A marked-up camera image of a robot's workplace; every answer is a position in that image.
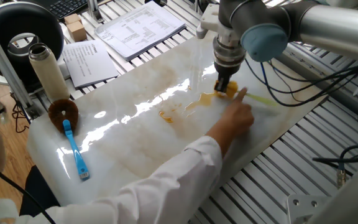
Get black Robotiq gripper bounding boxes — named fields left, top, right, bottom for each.
left=213, top=61, right=239, bottom=93

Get yellow sponge brush green handle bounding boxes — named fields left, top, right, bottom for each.
left=213, top=80, right=279, bottom=107

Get white sleeved person's forearm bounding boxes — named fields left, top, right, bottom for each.
left=39, top=124, right=231, bottom=224

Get person's bare hand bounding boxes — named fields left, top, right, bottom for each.
left=218, top=86, right=255, bottom=139

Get brown sauce spill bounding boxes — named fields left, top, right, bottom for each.
left=158, top=91, right=226, bottom=124

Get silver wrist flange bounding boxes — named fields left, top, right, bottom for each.
left=212, top=34, right=247, bottom=68

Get stack of printed papers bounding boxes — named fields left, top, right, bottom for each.
left=94, top=1, right=186, bottom=62

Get glossy marble pattern slab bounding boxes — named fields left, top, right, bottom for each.
left=25, top=29, right=328, bottom=208

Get white printed booklet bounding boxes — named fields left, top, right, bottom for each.
left=61, top=39, right=120, bottom=89

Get metal stand foot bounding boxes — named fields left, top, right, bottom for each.
left=87, top=0, right=104, bottom=24

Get small cardboard box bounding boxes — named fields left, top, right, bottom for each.
left=66, top=21, right=88, bottom=43

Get small wooden block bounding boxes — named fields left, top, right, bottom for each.
left=63, top=13, right=83, bottom=26

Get cream thermos bottle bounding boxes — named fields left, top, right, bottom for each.
left=28, top=42, right=71, bottom=103

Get black computer keyboard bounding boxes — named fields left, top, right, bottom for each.
left=44, top=0, right=90, bottom=21

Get black trousers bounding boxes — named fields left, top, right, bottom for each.
left=19, top=164, right=61, bottom=218

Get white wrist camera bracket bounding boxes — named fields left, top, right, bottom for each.
left=196, top=3, right=229, bottom=40

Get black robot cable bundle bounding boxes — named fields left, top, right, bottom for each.
left=244, top=57, right=358, bottom=108

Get grey aluminium rail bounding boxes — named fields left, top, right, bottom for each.
left=275, top=42, right=358, bottom=125

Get black cable with metal plug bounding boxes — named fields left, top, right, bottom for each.
left=311, top=144, right=358, bottom=189

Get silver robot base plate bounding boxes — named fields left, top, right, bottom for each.
left=287, top=194, right=332, bottom=224

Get brown bristle brush blue handle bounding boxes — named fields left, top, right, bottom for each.
left=47, top=98, right=90, bottom=182

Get tangled black cable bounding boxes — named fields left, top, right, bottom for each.
left=10, top=93, right=30, bottom=134

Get aluminium frame post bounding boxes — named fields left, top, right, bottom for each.
left=0, top=11, right=43, bottom=121

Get black floor cable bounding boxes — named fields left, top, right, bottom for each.
left=0, top=152, right=57, bottom=224

